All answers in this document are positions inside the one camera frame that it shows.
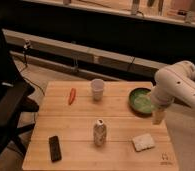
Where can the white sponge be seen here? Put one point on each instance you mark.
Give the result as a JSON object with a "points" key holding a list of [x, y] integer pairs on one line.
{"points": [[143, 142]]}

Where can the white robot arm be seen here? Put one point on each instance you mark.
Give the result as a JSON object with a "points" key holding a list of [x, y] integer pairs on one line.
{"points": [[173, 81]]}

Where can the white patterned bottle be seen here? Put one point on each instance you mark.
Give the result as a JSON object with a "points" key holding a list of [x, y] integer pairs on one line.
{"points": [[99, 133]]}

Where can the white paper cup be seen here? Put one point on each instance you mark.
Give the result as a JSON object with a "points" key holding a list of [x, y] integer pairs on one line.
{"points": [[97, 88]]}

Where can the black chair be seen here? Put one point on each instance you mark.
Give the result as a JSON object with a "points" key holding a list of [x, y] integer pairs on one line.
{"points": [[14, 99]]}

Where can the green bowl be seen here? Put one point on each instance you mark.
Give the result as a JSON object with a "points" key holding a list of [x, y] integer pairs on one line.
{"points": [[140, 102]]}

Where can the beige gripper block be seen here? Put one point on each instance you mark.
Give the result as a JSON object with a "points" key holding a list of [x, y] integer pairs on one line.
{"points": [[158, 116]]}

